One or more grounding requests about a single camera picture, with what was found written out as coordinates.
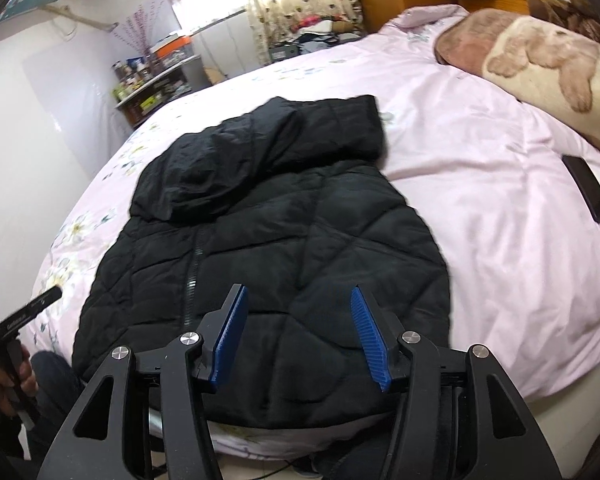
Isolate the white cabinet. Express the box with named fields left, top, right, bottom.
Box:
left=191, top=7, right=270, bottom=82

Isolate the heart print curtain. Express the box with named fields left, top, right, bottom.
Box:
left=232, top=0, right=367, bottom=58

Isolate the bear print plush blanket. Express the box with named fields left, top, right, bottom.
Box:
left=434, top=7, right=600, bottom=161

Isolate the person's left hand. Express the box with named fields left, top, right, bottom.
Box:
left=0, top=344, right=40, bottom=413

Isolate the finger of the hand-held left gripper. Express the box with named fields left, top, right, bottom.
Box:
left=0, top=285, right=64, bottom=341

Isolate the black phone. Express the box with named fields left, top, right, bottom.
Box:
left=561, top=155, right=600, bottom=225

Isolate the cluttered shelf unit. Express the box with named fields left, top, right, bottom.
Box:
left=111, top=55, right=204, bottom=127

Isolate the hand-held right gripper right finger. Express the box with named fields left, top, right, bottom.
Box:
left=349, top=286, right=563, bottom=480

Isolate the brown teddy bear plush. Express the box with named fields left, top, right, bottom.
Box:
left=527, top=0, right=600, bottom=56

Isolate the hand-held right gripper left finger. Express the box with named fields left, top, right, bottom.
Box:
left=37, top=284, right=251, bottom=480

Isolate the black puffer jacket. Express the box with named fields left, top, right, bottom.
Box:
left=71, top=95, right=453, bottom=433

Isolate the orange storage box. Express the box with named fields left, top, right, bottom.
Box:
left=151, top=35, right=196, bottom=63

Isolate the pile of clothes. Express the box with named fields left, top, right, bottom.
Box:
left=269, top=15, right=367, bottom=58

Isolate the bed with floral pink sheet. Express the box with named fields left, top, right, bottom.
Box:
left=32, top=4, right=600, bottom=461

